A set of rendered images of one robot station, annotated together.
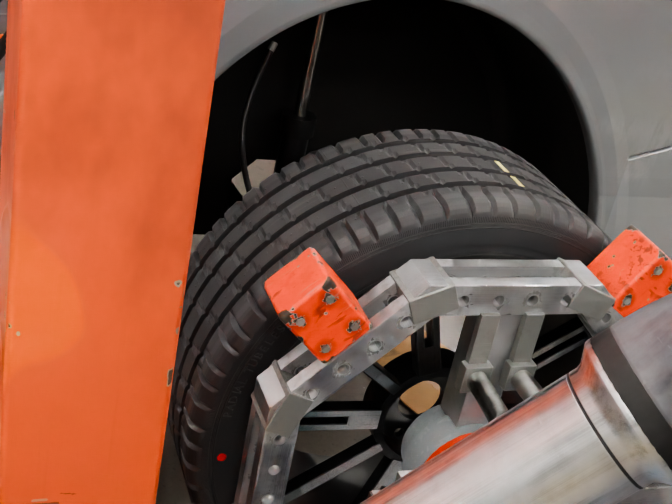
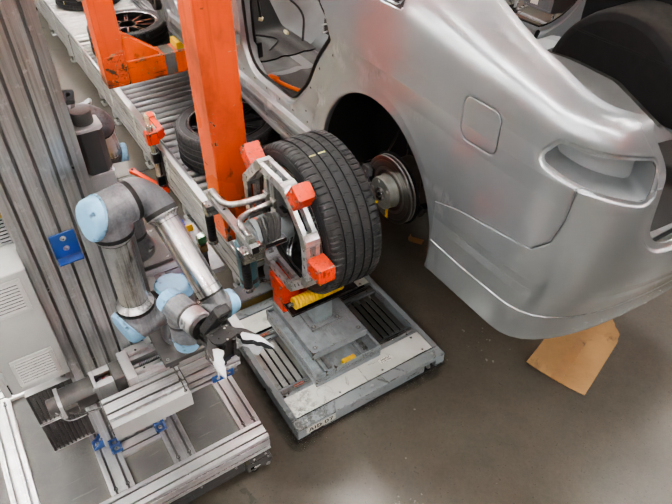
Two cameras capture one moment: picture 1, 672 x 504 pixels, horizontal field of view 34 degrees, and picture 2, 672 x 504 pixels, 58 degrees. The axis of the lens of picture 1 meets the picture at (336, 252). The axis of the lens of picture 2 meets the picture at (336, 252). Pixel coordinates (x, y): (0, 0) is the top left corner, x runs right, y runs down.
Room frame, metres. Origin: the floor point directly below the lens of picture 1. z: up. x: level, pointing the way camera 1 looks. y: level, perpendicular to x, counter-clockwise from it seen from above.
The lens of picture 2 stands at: (1.05, -2.17, 2.40)
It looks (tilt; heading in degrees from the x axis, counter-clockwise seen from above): 41 degrees down; 81
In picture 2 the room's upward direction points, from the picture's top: straight up
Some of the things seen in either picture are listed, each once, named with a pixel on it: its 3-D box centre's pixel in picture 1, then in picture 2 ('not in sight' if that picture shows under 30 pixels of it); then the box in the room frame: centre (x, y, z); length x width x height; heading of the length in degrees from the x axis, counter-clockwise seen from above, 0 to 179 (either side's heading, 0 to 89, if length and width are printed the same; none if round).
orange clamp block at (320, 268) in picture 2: not in sight; (320, 269); (1.24, -0.49, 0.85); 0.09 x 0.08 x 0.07; 114
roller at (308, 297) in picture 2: not in sight; (317, 293); (1.25, -0.27, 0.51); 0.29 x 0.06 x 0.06; 24
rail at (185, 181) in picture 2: not in sight; (162, 154); (0.44, 1.40, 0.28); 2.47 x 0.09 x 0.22; 114
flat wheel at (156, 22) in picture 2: not in sight; (129, 35); (0.06, 3.24, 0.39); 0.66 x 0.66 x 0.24
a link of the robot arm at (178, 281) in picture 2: not in sight; (173, 296); (0.73, -0.69, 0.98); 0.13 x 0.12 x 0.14; 39
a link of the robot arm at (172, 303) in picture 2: not in sight; (178, 308); (0.80, -0.98, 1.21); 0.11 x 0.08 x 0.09; 129
